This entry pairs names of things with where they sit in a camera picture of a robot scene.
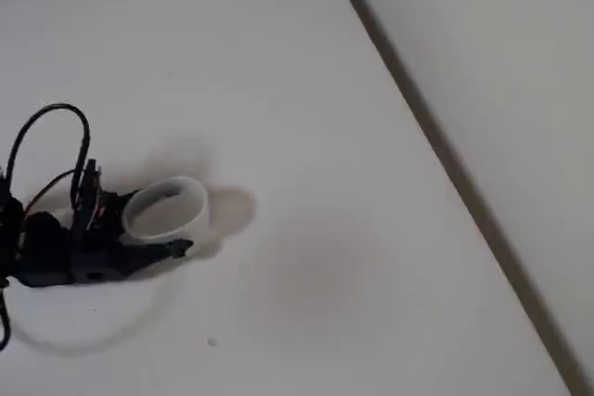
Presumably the small translucent plastic cup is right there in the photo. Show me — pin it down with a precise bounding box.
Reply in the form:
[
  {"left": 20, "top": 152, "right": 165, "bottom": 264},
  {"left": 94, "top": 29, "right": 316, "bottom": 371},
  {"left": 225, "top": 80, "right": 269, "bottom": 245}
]
[{"left": 121, "top": 175, "right": 209, "bottom": 245}]

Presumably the thin black cable loop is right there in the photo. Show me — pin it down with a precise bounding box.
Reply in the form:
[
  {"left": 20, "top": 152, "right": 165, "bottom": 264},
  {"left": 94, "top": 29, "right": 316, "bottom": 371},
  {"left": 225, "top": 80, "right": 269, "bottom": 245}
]
[{"left": 5, "top": 102, "right": 92, "bottom": 211}]

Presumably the white cable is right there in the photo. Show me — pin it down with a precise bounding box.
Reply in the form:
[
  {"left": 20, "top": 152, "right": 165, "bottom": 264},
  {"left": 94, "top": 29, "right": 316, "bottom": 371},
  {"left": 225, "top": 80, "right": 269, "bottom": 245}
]
[{"left": 12, "top": 282, "right": 166, "bottom": 356}]

